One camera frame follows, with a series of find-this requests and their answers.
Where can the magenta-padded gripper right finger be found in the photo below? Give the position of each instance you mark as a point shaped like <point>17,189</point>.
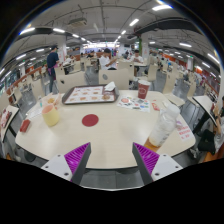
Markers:
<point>147,158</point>

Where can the group of ceiling lights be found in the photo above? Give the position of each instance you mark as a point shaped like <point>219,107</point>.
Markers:
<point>134,22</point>

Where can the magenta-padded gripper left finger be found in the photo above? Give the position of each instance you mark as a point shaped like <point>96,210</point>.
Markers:
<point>76,158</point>

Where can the white crumpled napkin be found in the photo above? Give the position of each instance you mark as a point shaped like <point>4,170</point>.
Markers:
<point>109,86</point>

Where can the neighbouring white dining table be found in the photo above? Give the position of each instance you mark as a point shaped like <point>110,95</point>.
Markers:
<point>204,105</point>

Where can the group of beige chairs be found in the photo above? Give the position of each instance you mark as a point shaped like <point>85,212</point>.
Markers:
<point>113,77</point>

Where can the ceiling air conditioner unit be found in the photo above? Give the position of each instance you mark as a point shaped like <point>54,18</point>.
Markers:
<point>77,22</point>

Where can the clear white-capped tea bottle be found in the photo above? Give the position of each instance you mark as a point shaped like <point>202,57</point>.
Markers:
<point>163,126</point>

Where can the small red sauce packet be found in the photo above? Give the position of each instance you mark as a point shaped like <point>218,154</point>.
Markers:
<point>155,106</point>

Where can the printed paper tray liner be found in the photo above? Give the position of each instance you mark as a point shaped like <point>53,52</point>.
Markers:
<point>86,94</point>

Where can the colourful printed leaflet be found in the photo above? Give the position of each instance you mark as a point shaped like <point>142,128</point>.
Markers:
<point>133,104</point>

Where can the person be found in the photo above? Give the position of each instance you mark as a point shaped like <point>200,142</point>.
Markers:
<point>136,58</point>
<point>105,61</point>
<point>208,141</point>
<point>52,63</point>

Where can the white paper card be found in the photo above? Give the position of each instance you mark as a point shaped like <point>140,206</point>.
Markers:
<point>34,112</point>

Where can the yellow cup with pink inside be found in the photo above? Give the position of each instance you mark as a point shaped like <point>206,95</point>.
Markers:
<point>50,116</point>

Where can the dark serving tray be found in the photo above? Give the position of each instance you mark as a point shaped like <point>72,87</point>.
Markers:
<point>64,101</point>

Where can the dark red packet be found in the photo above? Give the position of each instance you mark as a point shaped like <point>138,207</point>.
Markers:
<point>25,126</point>

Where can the red paper cup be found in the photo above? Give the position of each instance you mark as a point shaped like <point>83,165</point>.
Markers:
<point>143,90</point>

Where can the neighbouring table with red tray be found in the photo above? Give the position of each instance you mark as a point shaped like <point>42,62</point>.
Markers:
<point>8,118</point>

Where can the clear food wrapper bag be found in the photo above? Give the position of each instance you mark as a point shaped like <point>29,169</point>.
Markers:
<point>51,99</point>

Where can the white paper with red print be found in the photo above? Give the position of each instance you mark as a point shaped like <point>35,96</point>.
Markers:
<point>185,130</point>

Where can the flat round red coaster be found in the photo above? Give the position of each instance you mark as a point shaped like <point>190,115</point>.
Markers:
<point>90,120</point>

